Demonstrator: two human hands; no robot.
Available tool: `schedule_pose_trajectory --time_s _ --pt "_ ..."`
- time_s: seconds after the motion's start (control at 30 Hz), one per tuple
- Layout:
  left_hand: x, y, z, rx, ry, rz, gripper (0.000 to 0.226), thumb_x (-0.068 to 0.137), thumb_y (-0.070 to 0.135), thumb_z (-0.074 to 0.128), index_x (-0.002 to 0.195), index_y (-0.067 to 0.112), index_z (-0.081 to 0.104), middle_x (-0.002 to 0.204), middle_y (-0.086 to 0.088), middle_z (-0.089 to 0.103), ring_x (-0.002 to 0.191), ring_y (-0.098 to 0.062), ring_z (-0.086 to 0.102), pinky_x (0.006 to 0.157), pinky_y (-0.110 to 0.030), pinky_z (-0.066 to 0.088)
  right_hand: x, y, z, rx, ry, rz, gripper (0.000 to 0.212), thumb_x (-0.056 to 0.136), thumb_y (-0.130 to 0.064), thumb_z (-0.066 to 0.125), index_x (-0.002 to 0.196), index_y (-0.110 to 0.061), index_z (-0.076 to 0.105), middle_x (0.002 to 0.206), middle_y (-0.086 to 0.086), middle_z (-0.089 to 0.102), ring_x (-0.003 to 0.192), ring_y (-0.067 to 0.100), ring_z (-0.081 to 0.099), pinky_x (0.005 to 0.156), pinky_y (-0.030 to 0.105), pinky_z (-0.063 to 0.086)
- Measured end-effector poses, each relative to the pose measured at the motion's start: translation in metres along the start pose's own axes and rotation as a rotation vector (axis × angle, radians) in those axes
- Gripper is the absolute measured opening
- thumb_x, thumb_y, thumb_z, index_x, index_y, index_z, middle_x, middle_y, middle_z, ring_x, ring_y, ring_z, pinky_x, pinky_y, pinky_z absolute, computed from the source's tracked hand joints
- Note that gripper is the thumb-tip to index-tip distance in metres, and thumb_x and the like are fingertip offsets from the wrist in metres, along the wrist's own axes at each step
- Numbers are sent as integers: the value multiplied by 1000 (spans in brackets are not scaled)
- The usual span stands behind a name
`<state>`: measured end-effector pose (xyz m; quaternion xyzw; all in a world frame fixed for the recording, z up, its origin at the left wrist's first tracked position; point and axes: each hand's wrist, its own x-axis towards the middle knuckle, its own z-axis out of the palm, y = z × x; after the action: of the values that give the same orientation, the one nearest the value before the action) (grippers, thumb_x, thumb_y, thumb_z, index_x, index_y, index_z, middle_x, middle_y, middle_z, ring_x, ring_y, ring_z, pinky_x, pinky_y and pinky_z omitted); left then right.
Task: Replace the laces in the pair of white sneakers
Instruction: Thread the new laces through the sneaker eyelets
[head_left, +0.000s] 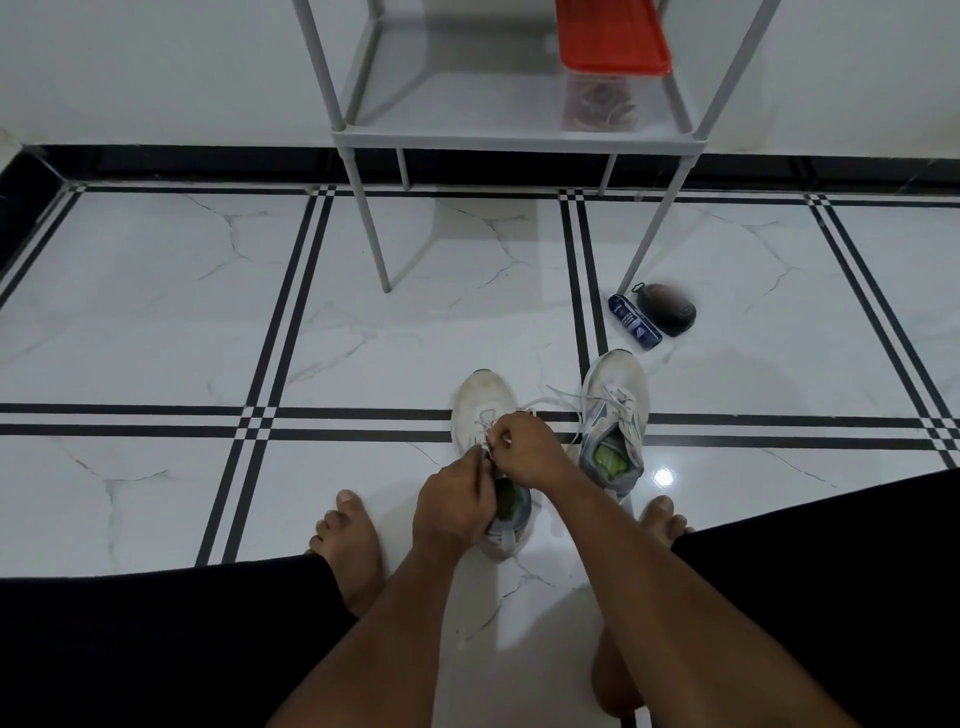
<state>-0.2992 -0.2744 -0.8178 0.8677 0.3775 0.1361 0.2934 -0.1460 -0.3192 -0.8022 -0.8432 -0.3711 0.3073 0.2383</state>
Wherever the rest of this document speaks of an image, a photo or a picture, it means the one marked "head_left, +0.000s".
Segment person's foot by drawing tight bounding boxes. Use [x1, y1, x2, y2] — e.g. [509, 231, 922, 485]
[638, 494, 696, 549]
[308, 489, 388, 620]

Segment black oval polish bottle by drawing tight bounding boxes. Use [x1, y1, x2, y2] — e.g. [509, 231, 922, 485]
[631, 281, 698, 338]

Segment white grey sneaker shoe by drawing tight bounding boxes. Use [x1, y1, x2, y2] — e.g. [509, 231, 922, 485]
[452, 368, 535, 562]
[578, 347, 652, 502]

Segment person's right leg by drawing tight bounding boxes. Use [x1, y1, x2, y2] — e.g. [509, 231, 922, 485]
[590, 626, 648, 719]

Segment grey metal shelf rack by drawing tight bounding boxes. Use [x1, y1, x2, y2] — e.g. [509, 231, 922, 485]
[290, 0, 783, 297]

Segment person's right forearm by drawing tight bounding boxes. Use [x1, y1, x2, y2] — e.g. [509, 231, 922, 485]
[551, 468, 860, 728]

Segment person's left forearm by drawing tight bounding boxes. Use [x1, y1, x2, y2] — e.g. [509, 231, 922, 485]
[266, 543, 470, 728]

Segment person's right foot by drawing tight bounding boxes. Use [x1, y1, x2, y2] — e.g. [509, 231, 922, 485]
[638, 494, 696, 549]

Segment person's left foot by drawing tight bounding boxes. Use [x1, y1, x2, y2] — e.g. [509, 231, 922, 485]
[308, 489, 388, 620]

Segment grey white shoelace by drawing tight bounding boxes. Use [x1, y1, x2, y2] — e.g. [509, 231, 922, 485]
[472, 404, 583, 460]
[545, 382, 648, 466]

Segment person's left hand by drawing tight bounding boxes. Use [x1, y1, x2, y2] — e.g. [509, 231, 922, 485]
[411, 452, 499, 562]

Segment clear box with red lid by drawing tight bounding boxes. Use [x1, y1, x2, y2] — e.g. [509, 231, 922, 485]
[566, 78, 639, 133]

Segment black shorts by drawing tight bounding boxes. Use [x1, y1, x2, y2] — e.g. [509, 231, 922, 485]
[0, 468, 960, 728]

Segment person's right hand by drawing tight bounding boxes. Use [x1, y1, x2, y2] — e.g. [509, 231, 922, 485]
[487, 410, 584, 498]

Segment clear container with red lid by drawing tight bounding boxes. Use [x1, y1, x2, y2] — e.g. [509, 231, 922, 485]
[554, 0, 674, 135]

